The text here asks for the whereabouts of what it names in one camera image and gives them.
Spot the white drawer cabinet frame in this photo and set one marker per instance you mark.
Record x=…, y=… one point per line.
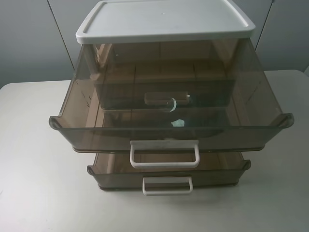
x=142, y=21

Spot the brown transparent drawer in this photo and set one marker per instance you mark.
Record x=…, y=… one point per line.
x=167, y=85
x=114, y=172
x=252, y=117

